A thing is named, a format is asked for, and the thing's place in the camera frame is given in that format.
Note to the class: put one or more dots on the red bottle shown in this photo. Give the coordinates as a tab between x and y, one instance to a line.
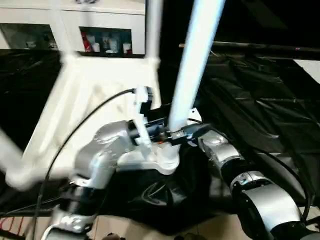
87	44

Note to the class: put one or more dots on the white plastic table top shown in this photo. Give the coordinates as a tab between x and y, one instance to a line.
100	85

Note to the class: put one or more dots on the grey horizontal rail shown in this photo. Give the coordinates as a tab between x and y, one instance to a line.
250	46

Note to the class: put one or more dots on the white cabinet with glass doors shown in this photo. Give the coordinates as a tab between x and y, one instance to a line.
30	15

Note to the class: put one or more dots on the black work mat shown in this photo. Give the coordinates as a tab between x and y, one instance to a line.
260	100

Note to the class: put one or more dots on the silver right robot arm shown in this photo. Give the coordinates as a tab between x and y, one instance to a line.
270	200

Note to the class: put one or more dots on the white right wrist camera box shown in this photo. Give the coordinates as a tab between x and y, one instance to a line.
194	116

